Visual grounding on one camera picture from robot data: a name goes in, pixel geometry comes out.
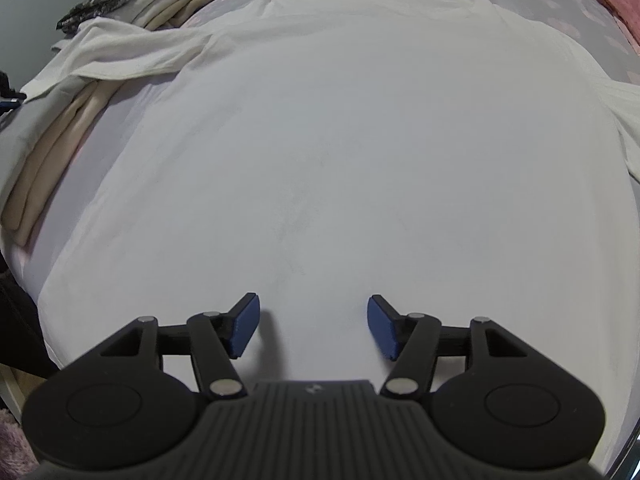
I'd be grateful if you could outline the white t-shirt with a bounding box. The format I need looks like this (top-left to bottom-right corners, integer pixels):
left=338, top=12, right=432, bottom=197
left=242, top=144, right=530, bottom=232
left=24, top=0, right=639, bottom=467

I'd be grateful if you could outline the light grey folded garment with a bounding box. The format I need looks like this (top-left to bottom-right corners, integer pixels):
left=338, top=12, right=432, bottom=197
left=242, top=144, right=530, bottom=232
left=1, top=74, right=122, bottom=247

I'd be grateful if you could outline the pink fluffy rug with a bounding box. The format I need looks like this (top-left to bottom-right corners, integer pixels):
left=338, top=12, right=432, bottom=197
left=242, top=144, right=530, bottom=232
left=0, top=408, right=38, bottom=480

